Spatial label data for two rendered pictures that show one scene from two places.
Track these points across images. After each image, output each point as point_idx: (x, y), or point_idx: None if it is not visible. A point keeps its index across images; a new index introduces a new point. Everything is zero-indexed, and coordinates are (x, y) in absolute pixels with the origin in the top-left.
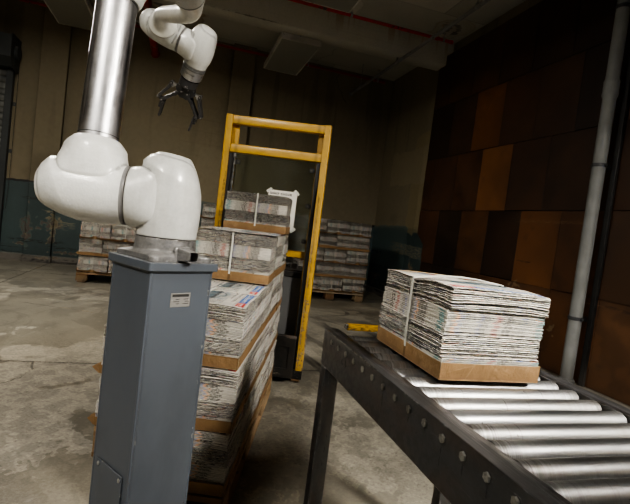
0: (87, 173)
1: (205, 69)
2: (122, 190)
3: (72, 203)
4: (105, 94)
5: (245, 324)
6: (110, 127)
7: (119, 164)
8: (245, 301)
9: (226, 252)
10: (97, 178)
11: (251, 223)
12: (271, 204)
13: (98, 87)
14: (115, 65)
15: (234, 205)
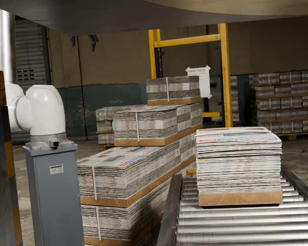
0: None
1: None
2: (15, 112)
3: None
4: (1, 59)
5: (129, 176)
6: (7, 77)
7: (13, 97)
8: (130, 161)
9: (134, 127)
10: None
11: (165, 99)
12: (177, 83)
13: None
14: (4, 42)
15: (152, 89)
